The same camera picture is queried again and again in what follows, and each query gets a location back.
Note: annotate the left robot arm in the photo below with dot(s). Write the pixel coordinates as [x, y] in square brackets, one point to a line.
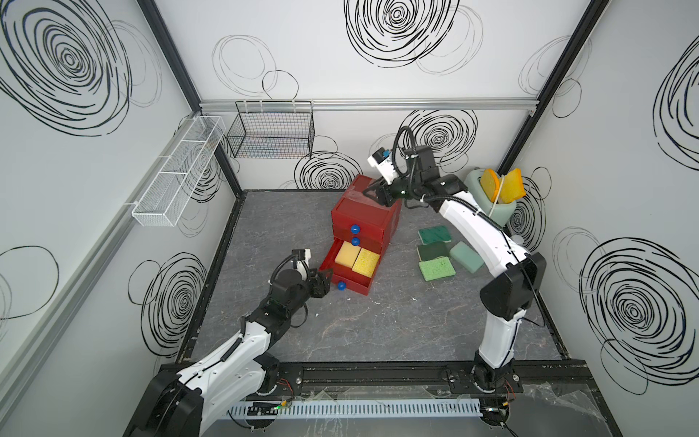
[188, 401]

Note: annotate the left yellow toast slice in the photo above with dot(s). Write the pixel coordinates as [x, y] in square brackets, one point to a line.
[490, 183]

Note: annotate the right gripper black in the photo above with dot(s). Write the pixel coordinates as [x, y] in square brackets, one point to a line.
[379, 191]

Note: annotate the grey slotted cable duct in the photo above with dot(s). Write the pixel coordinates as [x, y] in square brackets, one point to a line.
[355, 409]

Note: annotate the white mesh shelf basket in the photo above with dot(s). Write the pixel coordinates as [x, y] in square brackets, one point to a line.
[167, 196]

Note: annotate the light green sponge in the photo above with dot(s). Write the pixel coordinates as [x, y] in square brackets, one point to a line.
[437, 269]

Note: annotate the dark green sponge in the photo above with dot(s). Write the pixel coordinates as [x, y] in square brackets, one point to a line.
[435, 234]

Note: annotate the right yellow toast slice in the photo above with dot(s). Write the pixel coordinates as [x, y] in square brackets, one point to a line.
[512, 187]

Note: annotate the yellow toast slice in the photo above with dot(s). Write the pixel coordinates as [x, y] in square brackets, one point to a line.
[490, 183]
[512, 187]

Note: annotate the red drawer cabinet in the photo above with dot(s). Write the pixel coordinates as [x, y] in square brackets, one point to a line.
[355, 190]

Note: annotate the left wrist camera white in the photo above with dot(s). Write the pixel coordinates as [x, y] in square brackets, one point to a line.
[300, 259]

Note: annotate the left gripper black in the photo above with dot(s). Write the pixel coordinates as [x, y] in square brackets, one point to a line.
[318, 284]

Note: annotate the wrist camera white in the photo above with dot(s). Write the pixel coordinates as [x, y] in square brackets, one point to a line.
[300, 259]
[381, 160]

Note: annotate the mint green toaster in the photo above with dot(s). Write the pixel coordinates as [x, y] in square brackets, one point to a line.
[499, 213]

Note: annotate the black wire basket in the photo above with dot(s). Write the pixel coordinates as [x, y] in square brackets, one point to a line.
[271, 130]

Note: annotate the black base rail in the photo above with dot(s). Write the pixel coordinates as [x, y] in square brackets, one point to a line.
[458, 377]

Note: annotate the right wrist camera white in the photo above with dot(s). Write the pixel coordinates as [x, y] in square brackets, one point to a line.
[381, 160]

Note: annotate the yellow sponge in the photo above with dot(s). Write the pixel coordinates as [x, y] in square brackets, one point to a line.
[347, 255]
[366, 263]

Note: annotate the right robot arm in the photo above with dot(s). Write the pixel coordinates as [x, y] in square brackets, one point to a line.
[517, 274]

